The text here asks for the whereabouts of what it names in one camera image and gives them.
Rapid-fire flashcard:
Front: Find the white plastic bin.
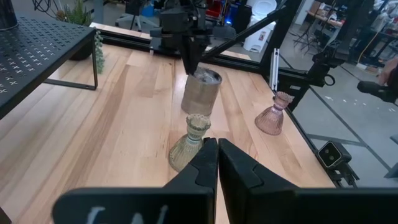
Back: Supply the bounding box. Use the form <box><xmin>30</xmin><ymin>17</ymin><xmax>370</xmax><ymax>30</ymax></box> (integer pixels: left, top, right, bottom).
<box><xmin>243</xmin><ymin>0</ymin><xmax>278</xmax><ymax>54</ymax></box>

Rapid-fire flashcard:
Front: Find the green glass candlestick holder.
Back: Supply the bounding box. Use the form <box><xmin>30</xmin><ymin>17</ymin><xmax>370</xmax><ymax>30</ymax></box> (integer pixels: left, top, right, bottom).
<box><xmin>169</xmin><ymin>113</ymin><xmax>212</xmax><ymax>173</ymax></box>

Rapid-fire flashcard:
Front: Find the black table-level camera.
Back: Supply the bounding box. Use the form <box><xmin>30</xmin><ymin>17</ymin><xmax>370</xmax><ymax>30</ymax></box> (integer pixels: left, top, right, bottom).
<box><xmin>317</xmin><ymin>140</ymin><xmax>361</xmax><ymax>188</ymax></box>

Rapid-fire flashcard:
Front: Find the silver aluminium bracket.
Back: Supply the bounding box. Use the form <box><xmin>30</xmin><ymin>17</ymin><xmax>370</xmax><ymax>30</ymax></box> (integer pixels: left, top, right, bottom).
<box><xmin>269</xmin><ymin>47</ymin><xmax>280</xmax><ymax>92</ymax></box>

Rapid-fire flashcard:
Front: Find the black office chair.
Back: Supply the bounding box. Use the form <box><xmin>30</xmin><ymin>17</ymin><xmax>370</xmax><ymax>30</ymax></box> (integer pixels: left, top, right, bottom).
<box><xmin>114</xmin><ymin>0</ymin><xmax>158</xmax><ymax>32</ymax></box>

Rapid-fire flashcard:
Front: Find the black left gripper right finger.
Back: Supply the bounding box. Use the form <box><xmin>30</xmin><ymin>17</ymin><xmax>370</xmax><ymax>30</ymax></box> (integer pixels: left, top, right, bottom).
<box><xmin>218</xmin><ymin>138</ymin><xmax>398</xmax><ymax>224</ymax></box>

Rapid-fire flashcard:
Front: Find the black aluminium rig frame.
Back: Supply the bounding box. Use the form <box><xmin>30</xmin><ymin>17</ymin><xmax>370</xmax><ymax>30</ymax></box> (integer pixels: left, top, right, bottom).
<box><xmin>95</xmin><ymin>0</ymin><xmax>343</xmax><ymax>187</ymax></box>

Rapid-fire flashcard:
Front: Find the potted succulent plant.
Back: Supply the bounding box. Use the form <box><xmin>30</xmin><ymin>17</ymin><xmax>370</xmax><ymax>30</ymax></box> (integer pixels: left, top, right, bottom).
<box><xmin>55</xmin><ymin>0</ymin><xmax>106</xmax><ymax>75</ymax></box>

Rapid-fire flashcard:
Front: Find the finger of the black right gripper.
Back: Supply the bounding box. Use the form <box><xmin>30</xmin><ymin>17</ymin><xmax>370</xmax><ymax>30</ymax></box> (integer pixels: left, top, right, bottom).
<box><xmin>180</xmin><ymin>46</ymin><xmax>195</xmax><ymax>75</ymax></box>
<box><xmin>193</xmin><ymin>43</ymin><xmax>208</xmax><ymax>75</ymax></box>

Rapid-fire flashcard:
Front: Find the blue bin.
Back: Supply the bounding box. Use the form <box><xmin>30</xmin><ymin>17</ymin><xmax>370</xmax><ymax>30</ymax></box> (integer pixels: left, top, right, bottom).
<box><xmin>140</xmin><ymin>1</ymin><xmax>155</xmax><ymax>18</ymax></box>

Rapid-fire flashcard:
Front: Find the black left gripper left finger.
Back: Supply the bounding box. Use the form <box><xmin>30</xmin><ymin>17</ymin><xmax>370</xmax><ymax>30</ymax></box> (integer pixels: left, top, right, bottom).
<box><xmin>52</xmin><ymin>137</ymin><xmax>219</xmax><ymax>224</ymax></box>

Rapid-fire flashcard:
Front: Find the pink glass candlestick holder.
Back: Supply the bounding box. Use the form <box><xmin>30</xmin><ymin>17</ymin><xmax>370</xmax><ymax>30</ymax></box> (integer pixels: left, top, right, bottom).
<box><xmin>254</xmin><ymin>91</ymin><xmax>295</xmax><ymax>136</ymax></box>

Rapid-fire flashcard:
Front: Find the black perforated metal shelf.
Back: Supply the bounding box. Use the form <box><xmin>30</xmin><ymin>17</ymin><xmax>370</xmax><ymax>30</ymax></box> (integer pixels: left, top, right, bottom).
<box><xmin>0</xmin><ymin>16</ymin><xmax>99</xmax><ymax>121</ymax></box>

